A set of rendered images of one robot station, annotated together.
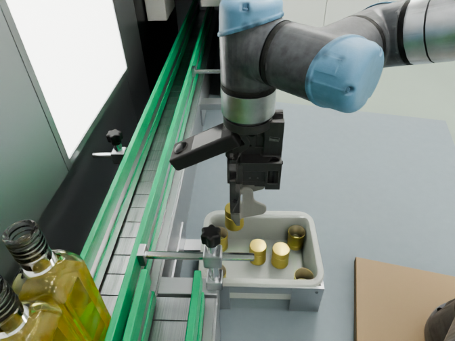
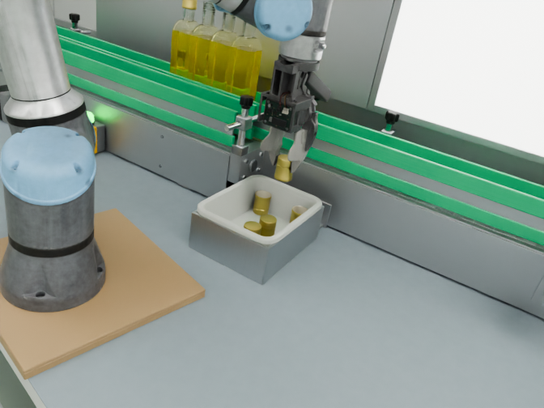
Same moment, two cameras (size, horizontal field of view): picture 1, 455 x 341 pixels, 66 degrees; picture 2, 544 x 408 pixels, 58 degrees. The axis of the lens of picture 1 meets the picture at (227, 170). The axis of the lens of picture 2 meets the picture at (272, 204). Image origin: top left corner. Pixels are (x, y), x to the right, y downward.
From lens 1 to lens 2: 1.12 m
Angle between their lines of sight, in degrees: 88
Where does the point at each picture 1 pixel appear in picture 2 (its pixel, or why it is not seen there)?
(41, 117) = (374, 56)
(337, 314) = (174, 253)
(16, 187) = (325, 63)
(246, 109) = not seen: hidden behind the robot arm
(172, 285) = (254, 145)
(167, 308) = not seen: hidden behind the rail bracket
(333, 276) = (206, 274)
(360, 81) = not seen: outside the picture
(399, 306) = (134, 273)
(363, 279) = (180, 274)
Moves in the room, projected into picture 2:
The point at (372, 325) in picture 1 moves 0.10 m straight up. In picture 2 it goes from (143, 248) to (146, 199)
